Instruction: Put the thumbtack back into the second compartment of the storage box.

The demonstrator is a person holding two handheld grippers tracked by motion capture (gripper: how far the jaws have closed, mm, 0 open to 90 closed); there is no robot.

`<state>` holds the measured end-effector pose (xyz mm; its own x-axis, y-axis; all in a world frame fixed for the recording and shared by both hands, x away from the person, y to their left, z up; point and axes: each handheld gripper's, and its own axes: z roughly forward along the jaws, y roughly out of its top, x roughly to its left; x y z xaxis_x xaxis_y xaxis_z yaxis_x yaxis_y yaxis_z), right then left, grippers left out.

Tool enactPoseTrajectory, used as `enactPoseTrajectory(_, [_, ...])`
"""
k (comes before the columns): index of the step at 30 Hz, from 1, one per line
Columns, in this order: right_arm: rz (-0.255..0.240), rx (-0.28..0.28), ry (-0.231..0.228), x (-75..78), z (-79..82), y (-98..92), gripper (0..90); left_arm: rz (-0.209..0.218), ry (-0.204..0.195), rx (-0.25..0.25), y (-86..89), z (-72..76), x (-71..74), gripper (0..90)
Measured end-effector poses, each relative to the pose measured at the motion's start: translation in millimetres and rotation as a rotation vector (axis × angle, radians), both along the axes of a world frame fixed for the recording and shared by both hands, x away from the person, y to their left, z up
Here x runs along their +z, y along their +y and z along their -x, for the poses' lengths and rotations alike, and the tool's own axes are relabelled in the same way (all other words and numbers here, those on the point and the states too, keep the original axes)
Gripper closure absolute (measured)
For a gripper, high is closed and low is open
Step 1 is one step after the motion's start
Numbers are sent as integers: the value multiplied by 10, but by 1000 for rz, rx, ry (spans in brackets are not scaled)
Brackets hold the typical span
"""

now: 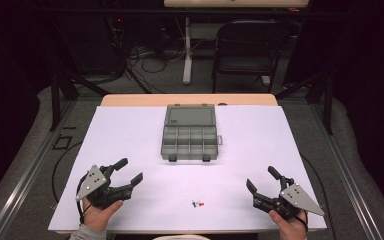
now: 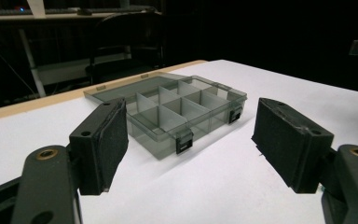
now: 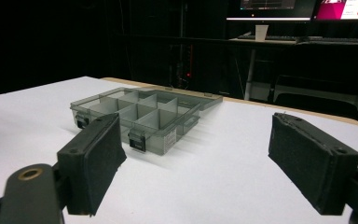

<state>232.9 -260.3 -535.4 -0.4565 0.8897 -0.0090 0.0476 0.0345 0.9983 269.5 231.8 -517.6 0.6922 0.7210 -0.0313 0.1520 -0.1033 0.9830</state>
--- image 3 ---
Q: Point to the black keyboard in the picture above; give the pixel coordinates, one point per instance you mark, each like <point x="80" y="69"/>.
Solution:
<point x="279" y="37"/>
<point x="335" y="41"/>

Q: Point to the black folding chair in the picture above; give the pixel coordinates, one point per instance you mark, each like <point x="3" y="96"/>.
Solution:
<point x="317" y="93"/>

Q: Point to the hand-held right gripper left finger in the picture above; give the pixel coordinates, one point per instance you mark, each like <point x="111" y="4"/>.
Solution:
<point x="93" y="161"/>

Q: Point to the grey transparent compartment box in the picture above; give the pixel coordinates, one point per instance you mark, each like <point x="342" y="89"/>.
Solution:
<point x="149" y="109"/>

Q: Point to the white paper cup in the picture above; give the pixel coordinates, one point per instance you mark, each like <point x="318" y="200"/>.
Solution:
<point x="261" y="32"/>

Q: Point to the white table cover sheet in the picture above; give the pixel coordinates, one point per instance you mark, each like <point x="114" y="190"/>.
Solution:
<point x="199" y="186"/>

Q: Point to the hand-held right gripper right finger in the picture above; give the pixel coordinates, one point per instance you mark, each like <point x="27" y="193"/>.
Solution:
<point x="307" y="155"/>

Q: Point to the computer monitor with dark screen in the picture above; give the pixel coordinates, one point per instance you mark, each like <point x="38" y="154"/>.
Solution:
<point x="270" y="9"/>

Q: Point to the computer monitor with pink screen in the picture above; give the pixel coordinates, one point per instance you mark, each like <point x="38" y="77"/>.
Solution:
<point x="348" y="9"/>

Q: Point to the wooden desk with white leg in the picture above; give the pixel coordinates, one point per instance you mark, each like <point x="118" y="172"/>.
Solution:
<point x="250" y="71"/>

